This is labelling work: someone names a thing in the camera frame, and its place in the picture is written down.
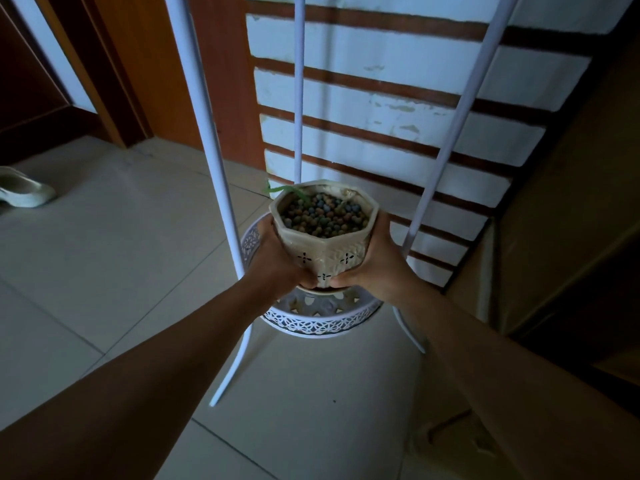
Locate person's left hand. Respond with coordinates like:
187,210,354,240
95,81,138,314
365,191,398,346
243,215,319,301

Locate white slipper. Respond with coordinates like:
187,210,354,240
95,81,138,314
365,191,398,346
0,166,56,209

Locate brown wooden door frame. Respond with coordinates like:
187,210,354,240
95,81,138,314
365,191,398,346
31,0,152,149

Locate white metal plant stand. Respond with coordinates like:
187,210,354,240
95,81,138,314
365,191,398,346
164,0,521,408

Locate person's right forearm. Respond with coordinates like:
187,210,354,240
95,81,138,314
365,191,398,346
392,285,640,480

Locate clay pebbles in pot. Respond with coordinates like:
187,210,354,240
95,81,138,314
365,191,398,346
280,193,370,239

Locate person's left forearm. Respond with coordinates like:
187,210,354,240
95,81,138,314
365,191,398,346
0,276,273,480

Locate cream octagonal ceramic flower pot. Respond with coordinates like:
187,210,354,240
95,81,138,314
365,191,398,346
269,180,380,289

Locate person's right hand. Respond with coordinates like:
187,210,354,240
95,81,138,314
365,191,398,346
329,211,426,304

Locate small green plant sprout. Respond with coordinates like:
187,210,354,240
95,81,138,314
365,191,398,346
263,184,311,201

